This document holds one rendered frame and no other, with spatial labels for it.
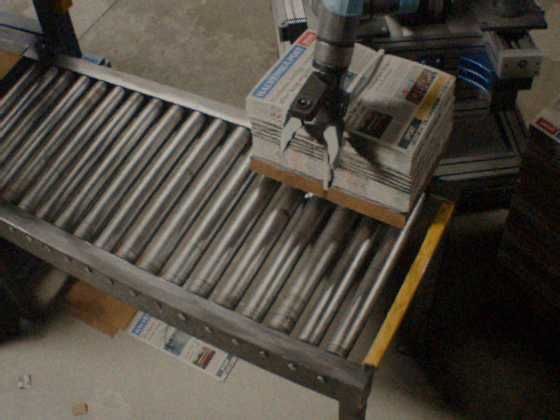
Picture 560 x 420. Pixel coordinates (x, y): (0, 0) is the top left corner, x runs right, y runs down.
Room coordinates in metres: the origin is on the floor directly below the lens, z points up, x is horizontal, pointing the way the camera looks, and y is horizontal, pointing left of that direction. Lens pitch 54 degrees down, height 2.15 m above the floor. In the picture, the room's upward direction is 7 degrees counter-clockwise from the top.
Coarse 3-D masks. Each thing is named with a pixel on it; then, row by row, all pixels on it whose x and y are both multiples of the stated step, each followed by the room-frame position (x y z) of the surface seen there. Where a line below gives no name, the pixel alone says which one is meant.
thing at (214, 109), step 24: (72, 72) 1.57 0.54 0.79; (96, 72) 1.54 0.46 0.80; (120, 72) 1.52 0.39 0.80; (144, 96) 1.42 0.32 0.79; (168, 96) 1.39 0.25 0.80; (192, 96) 1.38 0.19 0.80; (240, 120) 1.27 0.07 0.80; (432, 192) 0.99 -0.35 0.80; (456, 192) 0.98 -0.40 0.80; (432, 216) 0.98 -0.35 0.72
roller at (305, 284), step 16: (336, 208) 0.99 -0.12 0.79; (336, 224) 0.93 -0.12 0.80; (352, 224) 0.95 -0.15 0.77; (320, 240) 0.90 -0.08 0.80; (336, 240) 0.90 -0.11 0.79; (320, 256) 0.86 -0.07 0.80; (304, 272) 0.82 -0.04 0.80; (320, 272) 0.82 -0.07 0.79; (304, 288) 0.79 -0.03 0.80; (288, 304) 0.75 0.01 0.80; (304, 304) 0.76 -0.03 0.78; (272, 320) 0.72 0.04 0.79; (288, 320) 0.72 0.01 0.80
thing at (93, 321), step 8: (64, 304) 1.28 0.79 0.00; (72, 304) 1.28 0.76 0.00; (72, 312) 1.25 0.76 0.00; (80, 312) 1.24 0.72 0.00; (88, 320) 1.21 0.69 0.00; (96, 320) 1.21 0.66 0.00; (96, 328) 1.17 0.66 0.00; (104, 328) 1.17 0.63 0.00; (112, 328) 1.17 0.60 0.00; (112, 336) 1.14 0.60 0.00
